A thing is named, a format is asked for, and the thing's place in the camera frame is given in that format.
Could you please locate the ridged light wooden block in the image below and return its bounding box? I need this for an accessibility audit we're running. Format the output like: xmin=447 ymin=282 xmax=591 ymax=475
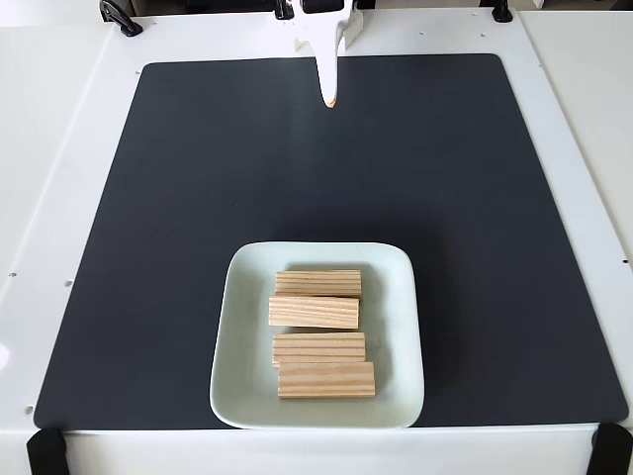
xmin=275 ymin=269 xmax=363 ymax=301
xmin=268 ymin=295 xmax=361 ymax=331
xmin=271 ymin=332 xmax=367 ymax=367
xmin=277 ymin=361 xmax=378 ymax=400

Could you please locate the pale green square plate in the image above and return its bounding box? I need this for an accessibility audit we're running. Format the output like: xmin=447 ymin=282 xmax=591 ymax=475
xmin=209 ymin=240 xmax=426 ymax=430

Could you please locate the black rubber mat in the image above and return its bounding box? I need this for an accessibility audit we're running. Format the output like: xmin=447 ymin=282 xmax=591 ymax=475
xmin=33 ymin=52 xmax=629 ymax=430

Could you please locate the black corner bracket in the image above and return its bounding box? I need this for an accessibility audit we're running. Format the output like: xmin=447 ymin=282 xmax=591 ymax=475
xmin=588 ymin=423 xmax=633 ymax=475
xmin=25 ymin=426 xmax=69 ymax=475

